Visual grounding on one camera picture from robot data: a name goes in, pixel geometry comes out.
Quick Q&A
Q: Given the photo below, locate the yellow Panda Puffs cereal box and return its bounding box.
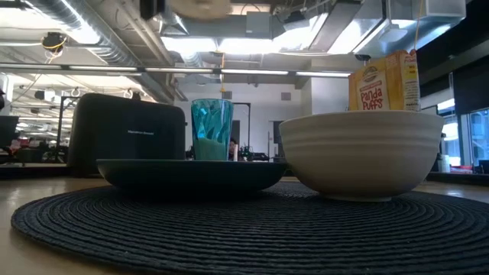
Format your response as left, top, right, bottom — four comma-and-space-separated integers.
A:
348, 49, 421, 112

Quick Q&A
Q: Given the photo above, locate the ceiling tube light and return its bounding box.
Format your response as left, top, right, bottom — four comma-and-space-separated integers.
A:
0, 63, 63, 70
144, 67, 214, 74
68, 65, 138, 72
296, 70, 352, 78
220, 68, 290, 76

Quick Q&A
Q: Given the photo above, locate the black ceiling device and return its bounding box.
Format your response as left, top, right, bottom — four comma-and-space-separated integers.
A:
40, 31, 68, 53

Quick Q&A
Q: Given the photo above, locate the black toaster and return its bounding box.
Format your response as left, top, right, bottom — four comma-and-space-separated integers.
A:
66, 92, 187, 177

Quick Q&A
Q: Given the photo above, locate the teal faceted plastic tumbler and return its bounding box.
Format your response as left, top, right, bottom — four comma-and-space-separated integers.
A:
189, 98, 235, 161

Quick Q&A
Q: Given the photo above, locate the dark teal plate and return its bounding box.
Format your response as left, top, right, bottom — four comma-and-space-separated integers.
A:
96, 159, 290, 194

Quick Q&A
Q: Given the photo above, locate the black monitor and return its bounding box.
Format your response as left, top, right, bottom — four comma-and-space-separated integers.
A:
0, 115, 20, 148

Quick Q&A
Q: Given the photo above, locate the black woven round placemat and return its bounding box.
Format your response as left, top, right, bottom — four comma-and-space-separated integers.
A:
10, 181, 489, 275

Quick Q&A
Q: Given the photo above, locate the white ribbed ceramic bowl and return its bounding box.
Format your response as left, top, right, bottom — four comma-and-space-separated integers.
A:
278, 109, 446, 202

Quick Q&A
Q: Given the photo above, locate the white container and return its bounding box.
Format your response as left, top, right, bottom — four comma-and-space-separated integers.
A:
438, 154, 452, 174

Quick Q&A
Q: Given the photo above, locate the silver rectangular ventilation duct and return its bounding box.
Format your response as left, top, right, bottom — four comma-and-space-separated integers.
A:
308, 0, 467, 58

